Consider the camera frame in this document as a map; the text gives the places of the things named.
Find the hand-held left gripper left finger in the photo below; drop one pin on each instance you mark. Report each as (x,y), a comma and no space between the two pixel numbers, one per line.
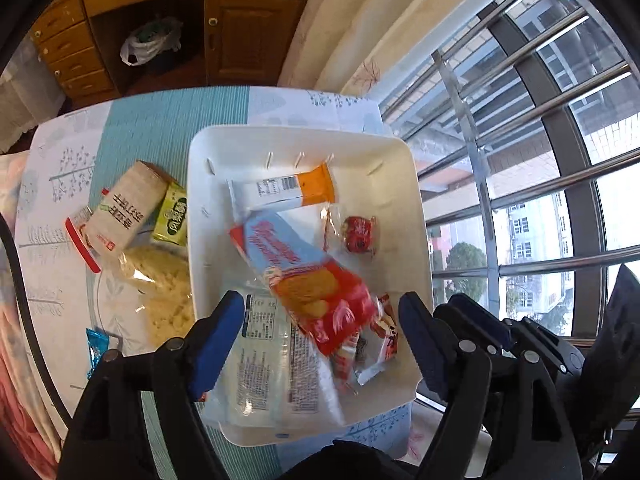
(215,345)

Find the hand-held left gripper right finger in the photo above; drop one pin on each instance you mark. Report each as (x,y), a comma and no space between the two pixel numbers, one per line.
(425,345)

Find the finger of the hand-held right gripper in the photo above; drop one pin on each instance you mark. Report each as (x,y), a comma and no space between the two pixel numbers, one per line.
(480,320)
(550,350)

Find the crumbly yellow cake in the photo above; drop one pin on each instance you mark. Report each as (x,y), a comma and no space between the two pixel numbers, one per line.
(160,300)

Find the large clear teal snack pack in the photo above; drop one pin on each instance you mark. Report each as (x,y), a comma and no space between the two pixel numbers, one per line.
(280,375)

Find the blue red cookie pack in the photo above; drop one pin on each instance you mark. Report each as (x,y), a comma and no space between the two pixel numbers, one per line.
(305,285)

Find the green snack packet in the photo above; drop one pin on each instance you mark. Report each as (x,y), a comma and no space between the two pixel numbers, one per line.
(172,215)

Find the white biscuit pack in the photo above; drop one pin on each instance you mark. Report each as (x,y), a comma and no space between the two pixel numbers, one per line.
(125,205)

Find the orange white snack pack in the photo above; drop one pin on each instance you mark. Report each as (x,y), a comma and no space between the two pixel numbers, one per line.
(280,187)

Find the white plastic bin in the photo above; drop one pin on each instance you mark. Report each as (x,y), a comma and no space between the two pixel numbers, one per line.
(350,160)

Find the clear wrapped red brown snack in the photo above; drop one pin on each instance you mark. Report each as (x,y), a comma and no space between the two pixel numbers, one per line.
(385,335)

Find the small blue packet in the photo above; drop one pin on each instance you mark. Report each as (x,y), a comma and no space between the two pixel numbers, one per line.
(97,350)

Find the person's black jacket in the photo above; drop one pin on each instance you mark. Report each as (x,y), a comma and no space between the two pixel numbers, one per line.
(350,462)

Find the floral blanket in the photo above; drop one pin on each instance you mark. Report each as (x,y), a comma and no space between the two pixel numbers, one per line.
(12,285)

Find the metal window grille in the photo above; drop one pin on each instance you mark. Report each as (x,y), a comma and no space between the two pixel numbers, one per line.
(525,110)

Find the teal placemat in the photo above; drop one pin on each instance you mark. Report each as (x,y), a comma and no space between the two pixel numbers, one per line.
(145,125)

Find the leaf print tablecloth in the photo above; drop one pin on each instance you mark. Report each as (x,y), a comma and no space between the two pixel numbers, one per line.
(55,160)

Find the wooden desk with drawers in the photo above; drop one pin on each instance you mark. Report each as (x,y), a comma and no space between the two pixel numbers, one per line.
(240,45)

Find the white plastic bag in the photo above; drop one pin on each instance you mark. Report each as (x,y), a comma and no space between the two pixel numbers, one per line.
(145,47)

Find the white lace cloth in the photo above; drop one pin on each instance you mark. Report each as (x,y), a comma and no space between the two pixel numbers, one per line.
(25,105)

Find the cream curtain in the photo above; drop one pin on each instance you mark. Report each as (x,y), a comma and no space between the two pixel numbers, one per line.
(375,20)

